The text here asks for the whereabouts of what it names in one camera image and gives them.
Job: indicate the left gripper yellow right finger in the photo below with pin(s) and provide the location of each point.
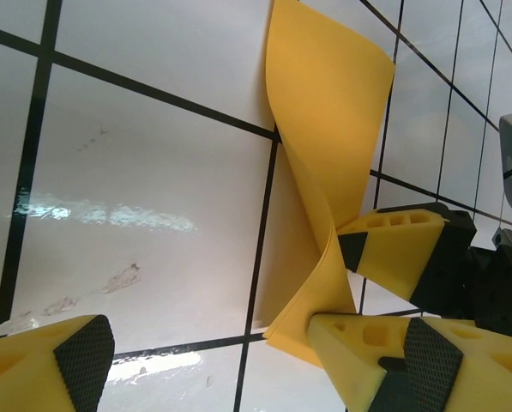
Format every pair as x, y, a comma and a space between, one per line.
431, 373

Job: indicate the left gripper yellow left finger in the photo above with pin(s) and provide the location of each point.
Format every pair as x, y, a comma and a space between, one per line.
32, 369

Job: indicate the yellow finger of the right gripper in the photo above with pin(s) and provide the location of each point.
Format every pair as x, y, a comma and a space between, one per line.
401, 253

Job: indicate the orange square paper sheet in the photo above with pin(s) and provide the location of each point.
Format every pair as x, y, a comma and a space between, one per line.
324, 107

